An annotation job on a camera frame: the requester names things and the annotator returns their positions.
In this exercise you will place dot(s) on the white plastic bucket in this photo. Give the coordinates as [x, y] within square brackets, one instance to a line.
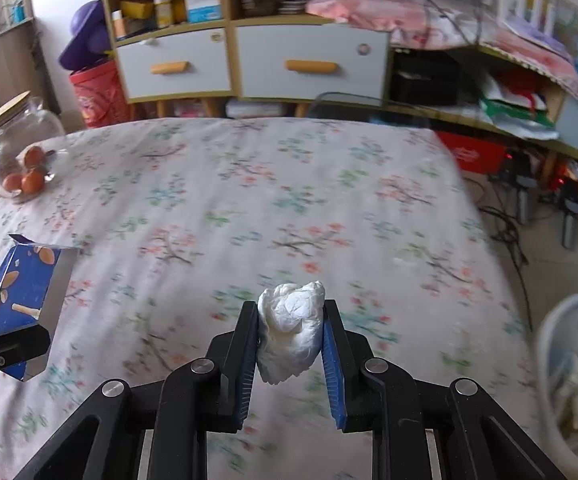
[549, 340]

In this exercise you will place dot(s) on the white tissue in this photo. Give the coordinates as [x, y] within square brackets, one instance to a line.
[291, 330]

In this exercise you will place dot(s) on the yellow box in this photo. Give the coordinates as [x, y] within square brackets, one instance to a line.
[136, 10]

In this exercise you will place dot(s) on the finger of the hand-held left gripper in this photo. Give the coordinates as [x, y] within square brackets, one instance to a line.
[14, 347]

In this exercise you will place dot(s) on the red plastic crate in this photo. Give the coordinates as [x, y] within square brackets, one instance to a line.
[474, 152]

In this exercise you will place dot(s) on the black box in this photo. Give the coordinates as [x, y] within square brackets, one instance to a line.
[424, 80]

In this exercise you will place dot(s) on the wooden shelf cabinet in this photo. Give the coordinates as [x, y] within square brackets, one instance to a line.
[231, 15]

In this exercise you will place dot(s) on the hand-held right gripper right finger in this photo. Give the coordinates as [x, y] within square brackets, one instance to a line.
[334, 375]

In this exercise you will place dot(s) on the low wooden bench cabinet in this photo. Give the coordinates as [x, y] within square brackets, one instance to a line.
[469, 115]

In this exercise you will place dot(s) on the pink cloth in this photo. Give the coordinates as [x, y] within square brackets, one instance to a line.
[369, 10]

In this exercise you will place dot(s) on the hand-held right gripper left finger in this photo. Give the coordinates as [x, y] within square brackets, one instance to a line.
[246, 375]

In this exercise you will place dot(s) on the glass jar with wooden lid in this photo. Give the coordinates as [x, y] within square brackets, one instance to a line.
[14, 145]

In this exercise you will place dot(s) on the red bag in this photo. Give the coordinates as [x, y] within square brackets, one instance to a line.
[99, 95]

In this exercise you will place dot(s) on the floral tablecloth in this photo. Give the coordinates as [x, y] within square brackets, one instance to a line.
[269, 200]

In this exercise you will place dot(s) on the purple hat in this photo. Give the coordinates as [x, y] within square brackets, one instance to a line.
[86, 30]

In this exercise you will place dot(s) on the yellow jar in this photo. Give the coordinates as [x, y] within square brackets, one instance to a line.
[163, 10]

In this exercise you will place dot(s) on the blue drink carton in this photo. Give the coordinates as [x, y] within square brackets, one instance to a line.
[16, 280]

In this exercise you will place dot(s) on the green and white plastic bag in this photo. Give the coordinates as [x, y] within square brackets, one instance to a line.
[514, 120]

